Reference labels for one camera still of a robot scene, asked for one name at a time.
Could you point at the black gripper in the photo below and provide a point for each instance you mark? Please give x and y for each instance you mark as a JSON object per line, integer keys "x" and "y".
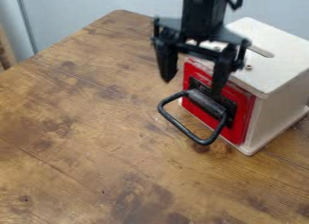
{"x": 178, "y": 35}

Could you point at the red drawer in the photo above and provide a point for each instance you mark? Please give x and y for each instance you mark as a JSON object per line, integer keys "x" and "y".
{"x": 235, "y": 100}

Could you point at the black metal drawer handle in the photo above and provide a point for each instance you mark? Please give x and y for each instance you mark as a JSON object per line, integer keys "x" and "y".
{"x": 206, "y": 103}

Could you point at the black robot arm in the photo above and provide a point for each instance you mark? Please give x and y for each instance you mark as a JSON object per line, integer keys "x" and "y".
{"x": 198, "y": 34}

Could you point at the white wooden box cabinet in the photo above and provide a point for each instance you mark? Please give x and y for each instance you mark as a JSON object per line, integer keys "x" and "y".
{"x": 275, "y": 77}

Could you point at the wooden object at left edge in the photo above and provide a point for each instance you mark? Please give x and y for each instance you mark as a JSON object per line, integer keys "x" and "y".
{"x": 6, "y": 55}

